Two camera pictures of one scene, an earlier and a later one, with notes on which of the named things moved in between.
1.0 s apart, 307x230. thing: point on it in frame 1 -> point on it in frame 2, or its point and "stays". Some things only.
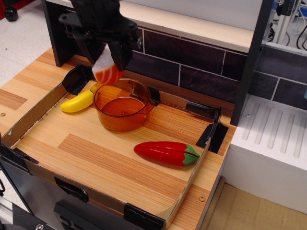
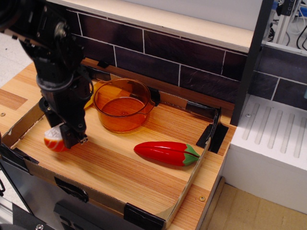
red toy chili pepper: x=170 y=153 stays
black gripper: x=102 y=19 -> x=64 y=100
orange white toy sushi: x=105 y=71 -> x=53 y=140
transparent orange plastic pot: x=123 y=105 stays
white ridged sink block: x=267 y=155 stays
